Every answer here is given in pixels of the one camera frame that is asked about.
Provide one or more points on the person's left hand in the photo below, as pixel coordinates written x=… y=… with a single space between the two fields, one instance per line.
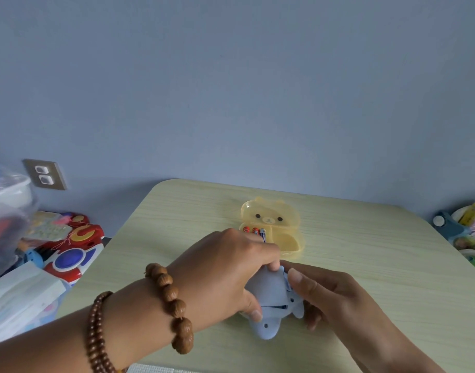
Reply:
x=214 y=279

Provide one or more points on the person's right hand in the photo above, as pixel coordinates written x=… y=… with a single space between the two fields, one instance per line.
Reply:
x=338 y=306

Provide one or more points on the dark blue battery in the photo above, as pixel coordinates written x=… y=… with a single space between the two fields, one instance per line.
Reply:
x=263 y=234

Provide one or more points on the light blue animal toy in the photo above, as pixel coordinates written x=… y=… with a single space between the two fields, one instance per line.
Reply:
x=266 y=328

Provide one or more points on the yellow bear storage box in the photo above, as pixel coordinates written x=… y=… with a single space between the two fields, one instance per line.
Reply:
x=288 y=244

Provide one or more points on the person's left forearm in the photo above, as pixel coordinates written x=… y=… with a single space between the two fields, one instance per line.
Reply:
x=47 y=345

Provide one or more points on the person's right forearm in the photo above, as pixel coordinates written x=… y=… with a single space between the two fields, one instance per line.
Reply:
x=396 y=357

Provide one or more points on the red blue round toy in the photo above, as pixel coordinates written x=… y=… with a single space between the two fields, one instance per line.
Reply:
x=74 y=256

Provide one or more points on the white plastic tray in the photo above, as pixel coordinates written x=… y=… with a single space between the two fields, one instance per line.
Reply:
x=474 y=252

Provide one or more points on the light blue plastic tub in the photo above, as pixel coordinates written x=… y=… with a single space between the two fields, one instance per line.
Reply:
x=51 y=312

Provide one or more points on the white tissue pack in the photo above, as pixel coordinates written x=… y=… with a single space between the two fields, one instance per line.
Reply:
x=20 y=299

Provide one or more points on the grey wall outlet white covers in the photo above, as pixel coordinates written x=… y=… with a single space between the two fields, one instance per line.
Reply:
x=45 y=174

